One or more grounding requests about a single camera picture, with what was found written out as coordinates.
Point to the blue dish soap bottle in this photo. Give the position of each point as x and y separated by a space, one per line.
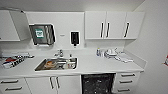
98 52

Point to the chrome faucet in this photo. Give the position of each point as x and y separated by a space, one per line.
60 53

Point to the steel paper towel dispenser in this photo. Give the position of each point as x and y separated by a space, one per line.
41 34

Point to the stainless steel sink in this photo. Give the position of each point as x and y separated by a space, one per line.
57 60

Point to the narrow white drawer unit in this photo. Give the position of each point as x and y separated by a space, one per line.
126 81

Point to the black wall soap dispenser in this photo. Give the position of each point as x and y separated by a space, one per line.
74 37

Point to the white two-door base cabinet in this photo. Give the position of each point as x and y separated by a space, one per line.
40 86

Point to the wide white drawer unit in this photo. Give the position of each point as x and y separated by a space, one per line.
15 86

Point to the white wall cabinet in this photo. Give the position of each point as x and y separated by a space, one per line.
95 25
8 26

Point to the white cup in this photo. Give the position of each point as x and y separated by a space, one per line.
71 65

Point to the dish with orange food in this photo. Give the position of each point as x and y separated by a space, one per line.
50 64

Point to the small chrome sink fixture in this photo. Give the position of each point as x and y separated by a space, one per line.
70 55

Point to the small white bottle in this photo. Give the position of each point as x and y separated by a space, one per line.
102 53

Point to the stainless steel dishwasher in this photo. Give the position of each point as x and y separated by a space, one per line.
98 85

